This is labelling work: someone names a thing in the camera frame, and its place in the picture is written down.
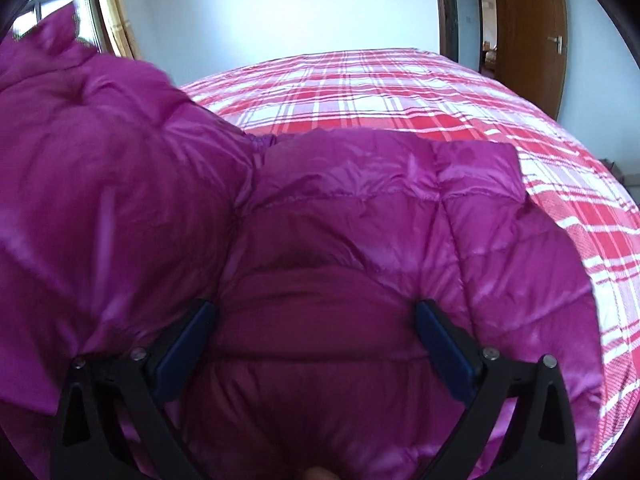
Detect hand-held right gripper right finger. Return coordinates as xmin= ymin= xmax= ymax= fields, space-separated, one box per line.
xmin=415 ymin=299 xmax=581 ymax=480

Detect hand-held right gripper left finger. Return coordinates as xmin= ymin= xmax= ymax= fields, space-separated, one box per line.
xmin=50 ymin=299 xmax=218 ymax=480

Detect purple down jacket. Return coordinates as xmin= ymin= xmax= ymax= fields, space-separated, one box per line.
xmin=0 ymin=5 xmax=608 ymax=480

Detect brown wooden door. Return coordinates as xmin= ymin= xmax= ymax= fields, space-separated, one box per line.
xmin=490 ymin=0 xmax=568 ymax=121

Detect window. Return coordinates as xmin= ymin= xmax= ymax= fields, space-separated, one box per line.
xmin=10 ymin=0 xmax=108 ymax=53

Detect dark wooden door frame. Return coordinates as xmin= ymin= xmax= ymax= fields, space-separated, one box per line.
xmin=432 ymin=0 xmax=501 ymax=81

